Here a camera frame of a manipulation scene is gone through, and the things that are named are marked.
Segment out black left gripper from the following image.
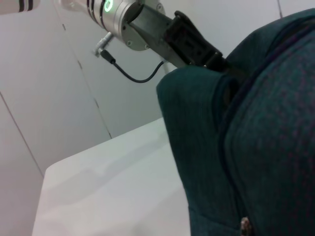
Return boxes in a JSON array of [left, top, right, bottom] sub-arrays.
[[126, 2, 250, 81]]

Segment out dark teal fabric lunch bag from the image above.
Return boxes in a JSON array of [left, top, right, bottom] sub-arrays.
[[156, 8, 315, 236]]

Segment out left arm connector cable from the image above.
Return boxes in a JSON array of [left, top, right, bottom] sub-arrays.
[[92, 32, 166, 84]]

